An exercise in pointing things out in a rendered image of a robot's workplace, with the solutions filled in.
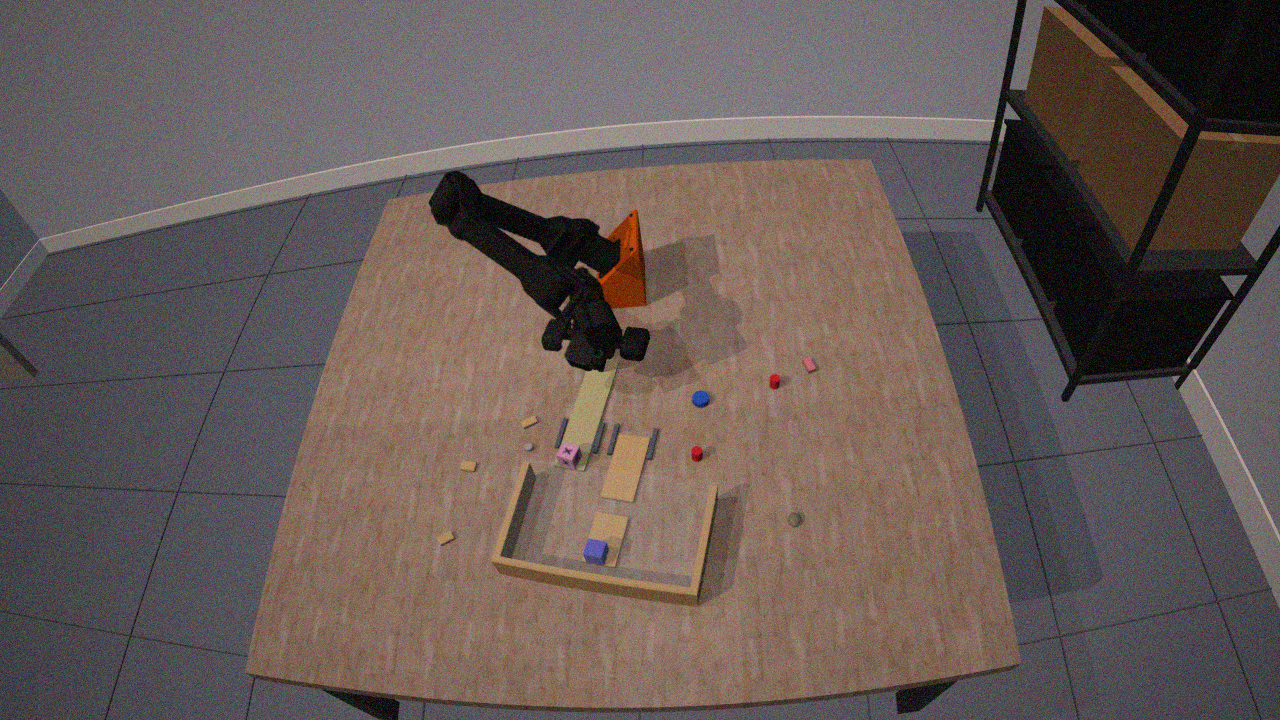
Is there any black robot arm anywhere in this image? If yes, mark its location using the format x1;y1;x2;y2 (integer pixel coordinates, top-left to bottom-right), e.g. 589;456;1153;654
429;170;622;372

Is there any pale yellow strip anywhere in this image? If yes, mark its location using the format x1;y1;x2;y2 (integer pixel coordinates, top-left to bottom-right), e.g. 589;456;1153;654
561;359;620;466

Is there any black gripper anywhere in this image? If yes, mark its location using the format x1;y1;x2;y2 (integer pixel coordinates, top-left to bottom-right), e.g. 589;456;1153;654
541;319;650;361

